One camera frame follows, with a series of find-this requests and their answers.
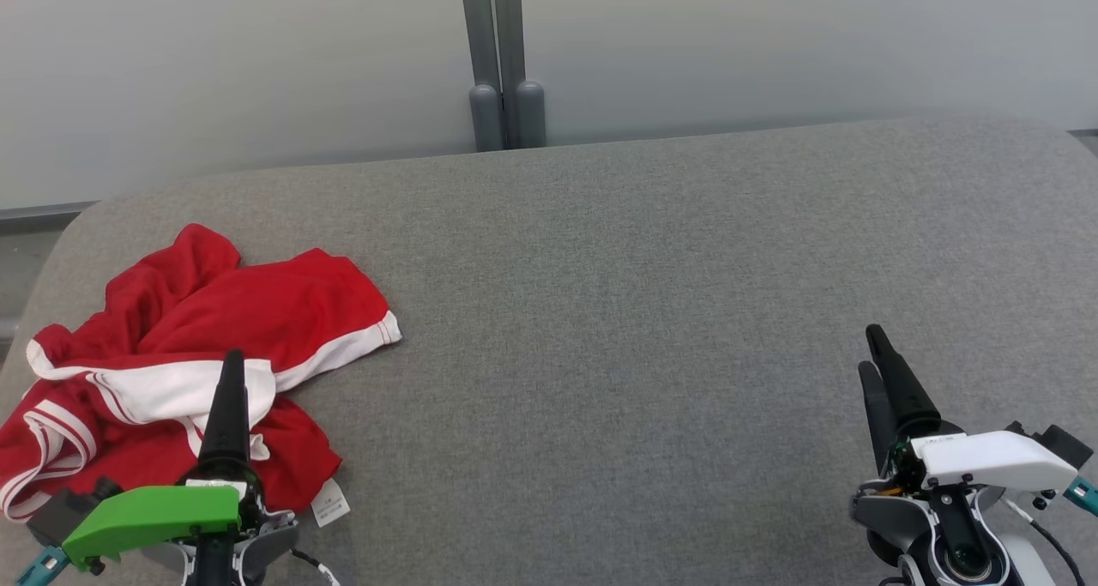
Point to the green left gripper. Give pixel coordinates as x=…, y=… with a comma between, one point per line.
x=154, y=517

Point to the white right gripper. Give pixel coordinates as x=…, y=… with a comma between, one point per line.
x=986, y=462

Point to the red white basketball jersey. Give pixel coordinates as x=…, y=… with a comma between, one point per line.
x=292, y=457

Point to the red bulls basketball shorts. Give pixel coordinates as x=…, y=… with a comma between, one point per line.
x=257, y=303

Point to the grey fabric sofa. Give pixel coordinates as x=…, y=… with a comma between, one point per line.
x=600, y=354

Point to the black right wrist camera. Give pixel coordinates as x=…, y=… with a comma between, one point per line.
x=1059, y=444

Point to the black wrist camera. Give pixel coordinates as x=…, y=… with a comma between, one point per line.
x=56, y=513
x=1059, y=444

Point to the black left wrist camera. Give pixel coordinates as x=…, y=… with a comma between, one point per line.
x=56, y=513

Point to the grey wall base rail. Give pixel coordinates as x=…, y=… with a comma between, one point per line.
x=34, y=217

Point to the grey partition post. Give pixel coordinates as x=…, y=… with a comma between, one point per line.
x=530, y=114
x=485, y=114

